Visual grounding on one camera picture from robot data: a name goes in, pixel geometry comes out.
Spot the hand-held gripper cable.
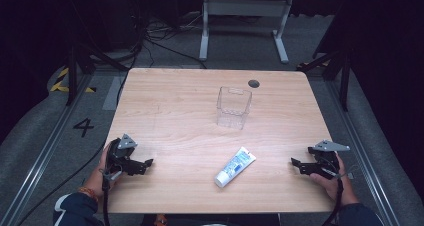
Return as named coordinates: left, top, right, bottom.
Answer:
left=100, top=165, right=124, bottom=226
left=320, top=167, right=355, bottom=226

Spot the white metal desk frame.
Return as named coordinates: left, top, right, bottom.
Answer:
left=198, top=0, right=295, bottom=65

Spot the right hand-held gripper cable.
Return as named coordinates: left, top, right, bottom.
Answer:
left=320, top=167, right=355, bottom=226

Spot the bundle of black cables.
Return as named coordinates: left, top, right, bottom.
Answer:
left=115, top=0, right=208, bottom=104

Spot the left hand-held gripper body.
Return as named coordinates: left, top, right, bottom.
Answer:
left=105, top=133, right=146, bottom=177

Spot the black metal stand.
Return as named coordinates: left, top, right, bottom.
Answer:
left=295, top=47, right=355, bottom=113
left=65, top=44, right=130, bottom=107

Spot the yellow and black floor tape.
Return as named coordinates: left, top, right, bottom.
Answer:
left=49, top=67, right=98, bottom=94

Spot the orange bead bracelet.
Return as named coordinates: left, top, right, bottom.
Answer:
left=77, top=186, right=100, bottom=202

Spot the white and blue toothpaste tube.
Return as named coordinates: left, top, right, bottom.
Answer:
left=214, top=146, right=257, bottom=189

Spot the left hand-held gripper cable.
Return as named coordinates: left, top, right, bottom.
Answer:
left=100, top=165, right=124, bottom=226

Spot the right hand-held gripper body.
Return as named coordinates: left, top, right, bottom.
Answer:
left=307, top=139, right=351, bottom=181

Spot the person's left hand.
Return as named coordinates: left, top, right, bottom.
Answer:
left=83, top=141, right=122, bottom=200

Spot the person's right hand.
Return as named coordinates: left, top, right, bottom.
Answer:
left=309, top=151, right=360, bottom=207

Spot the clear plastic container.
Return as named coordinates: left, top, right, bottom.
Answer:
left=215, top=86, right=253, bottom=131

